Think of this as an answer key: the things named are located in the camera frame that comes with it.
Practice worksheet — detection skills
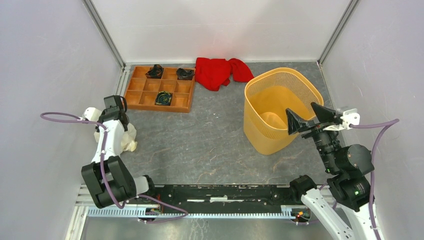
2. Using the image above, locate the yellow mesh trash bin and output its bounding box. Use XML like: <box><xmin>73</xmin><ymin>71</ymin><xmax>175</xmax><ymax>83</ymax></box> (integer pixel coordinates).
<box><xmin>243</xmin><ymin>67</ymin><xmax>324</xmax><ymax>155</ymax></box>

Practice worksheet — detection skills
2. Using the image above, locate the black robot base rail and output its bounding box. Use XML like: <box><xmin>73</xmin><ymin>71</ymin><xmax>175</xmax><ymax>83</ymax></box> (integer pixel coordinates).
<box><xmin>135</xmin><ymin>175</ymin><xmax>317</xmax><ymax>222</ymax></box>

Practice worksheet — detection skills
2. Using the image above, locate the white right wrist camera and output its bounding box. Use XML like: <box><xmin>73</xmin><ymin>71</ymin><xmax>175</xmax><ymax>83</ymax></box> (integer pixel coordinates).
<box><xmin>324</xmin><ymin>108</ymin><xmax>361</xmax><ymax>132</ymax></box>

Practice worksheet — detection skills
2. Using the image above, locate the red cloth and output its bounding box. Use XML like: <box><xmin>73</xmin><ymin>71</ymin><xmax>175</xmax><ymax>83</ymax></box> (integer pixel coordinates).
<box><xmin>195</xmin><ymin>57</ymin><xmax>254</xmax><ymax>92</ymax></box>

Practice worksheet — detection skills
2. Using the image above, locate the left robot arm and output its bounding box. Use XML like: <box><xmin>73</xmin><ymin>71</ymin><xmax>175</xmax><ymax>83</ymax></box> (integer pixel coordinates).
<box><xmin>81</xmin><ymin>95</ymin><xmax>157</xmax><ymax>209</ymax></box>

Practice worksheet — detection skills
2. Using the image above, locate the black rolled item back right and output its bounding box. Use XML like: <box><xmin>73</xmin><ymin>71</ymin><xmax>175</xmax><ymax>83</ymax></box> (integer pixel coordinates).
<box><xmin>176</xmin><ymin>68</ymin><xmax>195</xmax><ymax>81</ymax></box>

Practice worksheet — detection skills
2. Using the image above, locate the orange wooden compartment tray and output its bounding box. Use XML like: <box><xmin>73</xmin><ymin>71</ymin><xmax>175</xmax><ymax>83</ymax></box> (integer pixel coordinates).
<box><xmin>124</xmin><ymin>65</ymin><xmax>196</xmax><ymax>113</ymax></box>

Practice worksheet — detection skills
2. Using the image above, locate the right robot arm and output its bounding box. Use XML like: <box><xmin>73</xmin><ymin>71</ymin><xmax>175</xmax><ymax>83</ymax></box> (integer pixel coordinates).
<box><xmin>285</xmin><ymin>102</ymin><xmax>382</xmax><ymax>240</ymax></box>

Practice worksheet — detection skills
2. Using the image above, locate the black rolled item back left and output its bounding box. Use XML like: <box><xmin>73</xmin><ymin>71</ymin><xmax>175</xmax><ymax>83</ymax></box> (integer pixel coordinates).
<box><xmin>145</xmin><ymin>64</ymin><xmax>164</xmax><ymax>79</ymax></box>

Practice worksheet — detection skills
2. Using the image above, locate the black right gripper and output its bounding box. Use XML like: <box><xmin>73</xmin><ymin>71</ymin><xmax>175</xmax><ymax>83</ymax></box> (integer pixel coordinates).
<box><xmin>284</xmin><ymin>100</ymin><xmax>340</xmax><ymax>171</ymax></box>

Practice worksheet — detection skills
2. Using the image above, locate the pale yellow plastic trash bag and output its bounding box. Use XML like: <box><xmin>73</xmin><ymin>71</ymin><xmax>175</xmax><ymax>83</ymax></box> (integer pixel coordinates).
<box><xmin>93</xmin><ymin>120</ymin><xmax>138</xmax><ymax>155</ymax></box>

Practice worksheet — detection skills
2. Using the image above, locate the black green rolled item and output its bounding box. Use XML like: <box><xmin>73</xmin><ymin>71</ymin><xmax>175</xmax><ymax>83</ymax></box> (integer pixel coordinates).
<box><xmin>155</xmin><ymin>91</ymin><xmax>173</xmax><ymax>106</ymax></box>

